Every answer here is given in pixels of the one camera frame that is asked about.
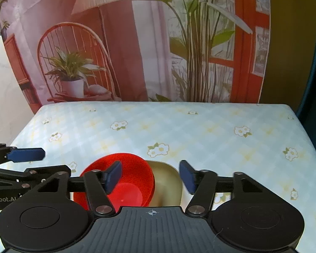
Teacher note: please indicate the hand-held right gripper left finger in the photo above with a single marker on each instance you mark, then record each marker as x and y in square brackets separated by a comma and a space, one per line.
[113, 176]

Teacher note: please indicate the floral checked tablecloth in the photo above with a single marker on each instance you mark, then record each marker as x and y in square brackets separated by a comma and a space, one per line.
[200, 131]

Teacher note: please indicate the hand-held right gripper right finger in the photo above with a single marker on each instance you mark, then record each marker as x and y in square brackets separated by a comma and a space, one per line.
[186, 177]

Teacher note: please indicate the pale green bowl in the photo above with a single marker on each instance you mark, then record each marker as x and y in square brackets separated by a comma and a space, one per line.
[166, 184]

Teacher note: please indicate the red bowl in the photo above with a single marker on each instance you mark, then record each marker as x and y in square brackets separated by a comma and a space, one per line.
[133, 170]

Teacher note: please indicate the printed backdrop cloth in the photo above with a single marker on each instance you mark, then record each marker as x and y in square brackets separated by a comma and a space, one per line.
[137, 39]

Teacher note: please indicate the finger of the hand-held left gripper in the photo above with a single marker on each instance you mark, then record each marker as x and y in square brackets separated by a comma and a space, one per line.
[42, 170]
[26, 154]

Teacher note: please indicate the dark teal chair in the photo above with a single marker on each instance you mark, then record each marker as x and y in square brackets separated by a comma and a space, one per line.
[314, 89]

